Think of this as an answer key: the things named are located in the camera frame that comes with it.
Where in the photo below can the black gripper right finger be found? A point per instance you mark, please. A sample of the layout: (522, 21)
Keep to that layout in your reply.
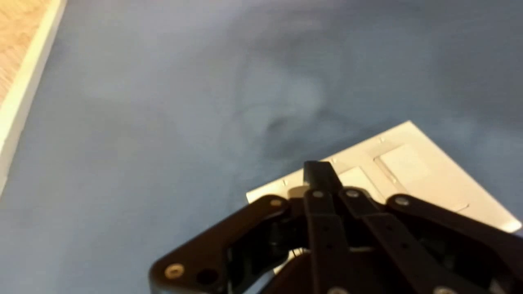
(425, 245)

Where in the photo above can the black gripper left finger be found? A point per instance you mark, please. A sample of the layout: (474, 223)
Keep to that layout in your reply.
(321, 228)

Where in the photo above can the white wall switch plate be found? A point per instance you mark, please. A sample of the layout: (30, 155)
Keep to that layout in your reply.
(414, 163)

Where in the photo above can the white wall corner trim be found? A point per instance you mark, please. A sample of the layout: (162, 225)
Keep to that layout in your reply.
(27, 91)

